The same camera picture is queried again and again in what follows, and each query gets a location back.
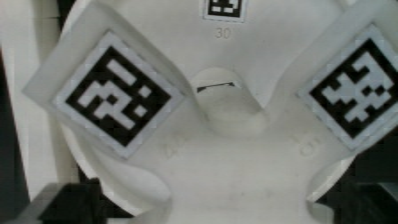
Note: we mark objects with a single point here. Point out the white cylindrical table leg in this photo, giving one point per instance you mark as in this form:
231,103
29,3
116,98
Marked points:
233,112

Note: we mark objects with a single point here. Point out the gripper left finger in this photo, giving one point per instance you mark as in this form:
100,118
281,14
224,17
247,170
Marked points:
70,204

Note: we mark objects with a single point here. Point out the white round table top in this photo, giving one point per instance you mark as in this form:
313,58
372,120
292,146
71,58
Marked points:
267,39

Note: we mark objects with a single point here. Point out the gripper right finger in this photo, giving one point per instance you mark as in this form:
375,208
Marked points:
361,203

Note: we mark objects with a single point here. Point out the white cross-shaped table base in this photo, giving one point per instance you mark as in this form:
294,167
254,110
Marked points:
183,176

